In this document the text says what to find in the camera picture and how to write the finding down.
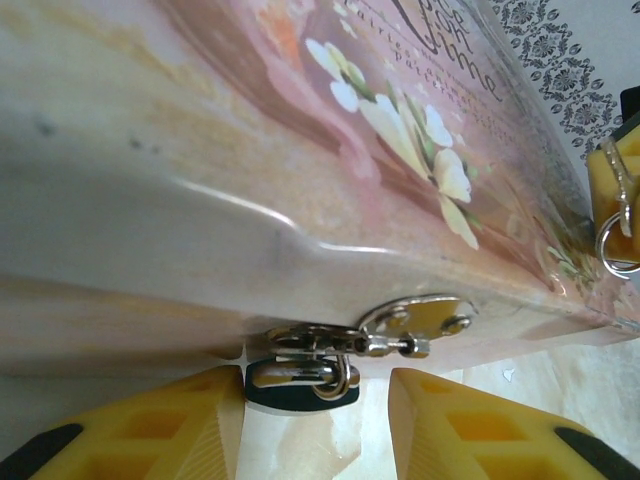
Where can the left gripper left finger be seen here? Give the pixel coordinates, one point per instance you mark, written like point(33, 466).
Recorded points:
point(150, 440)

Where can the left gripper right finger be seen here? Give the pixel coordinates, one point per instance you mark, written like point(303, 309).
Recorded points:
point(490, 440)

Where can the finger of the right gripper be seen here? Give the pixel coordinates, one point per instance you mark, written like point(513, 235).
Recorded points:
point(602, 185)
point(634, 150)

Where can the pink fairy print tin box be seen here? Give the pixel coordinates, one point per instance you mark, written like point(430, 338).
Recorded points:
point(400, 150)

